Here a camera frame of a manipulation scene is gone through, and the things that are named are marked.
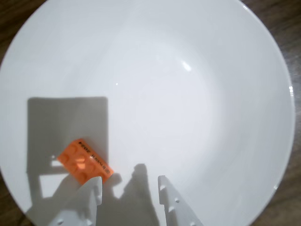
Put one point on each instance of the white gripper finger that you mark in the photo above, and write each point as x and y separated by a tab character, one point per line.
176	212
82	207

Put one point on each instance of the orange lego block black print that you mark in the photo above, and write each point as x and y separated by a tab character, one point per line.
80	162

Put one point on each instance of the white round plate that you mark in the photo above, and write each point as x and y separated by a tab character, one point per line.
164	94

